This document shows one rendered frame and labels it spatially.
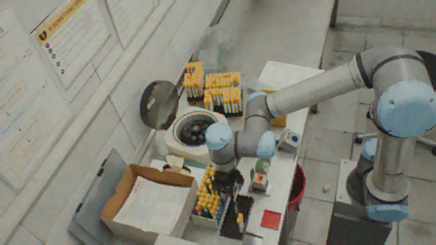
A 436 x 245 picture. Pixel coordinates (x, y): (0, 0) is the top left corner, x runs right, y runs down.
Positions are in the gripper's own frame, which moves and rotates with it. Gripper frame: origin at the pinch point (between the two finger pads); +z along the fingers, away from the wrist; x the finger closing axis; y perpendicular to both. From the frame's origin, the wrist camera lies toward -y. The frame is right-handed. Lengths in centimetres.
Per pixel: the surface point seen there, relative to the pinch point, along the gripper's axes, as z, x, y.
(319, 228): 105, 30, -44
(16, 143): -42, -50, 22
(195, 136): 7.9, -25.5, -25.9
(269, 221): 17.7, 12.0, -0.3
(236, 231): 15.4, 1.6, 7.8
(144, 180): 10.9, -39.5, -2.3
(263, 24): 18, -19, -122
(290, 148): 13.9, 13.9, -32.6
